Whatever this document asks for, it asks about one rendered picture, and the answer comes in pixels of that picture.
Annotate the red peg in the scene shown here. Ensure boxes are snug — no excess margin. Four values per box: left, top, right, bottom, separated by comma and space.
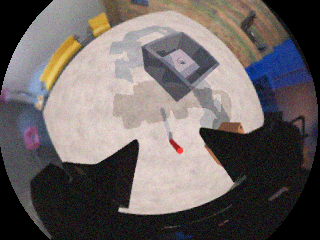
168, 139, 183, 155

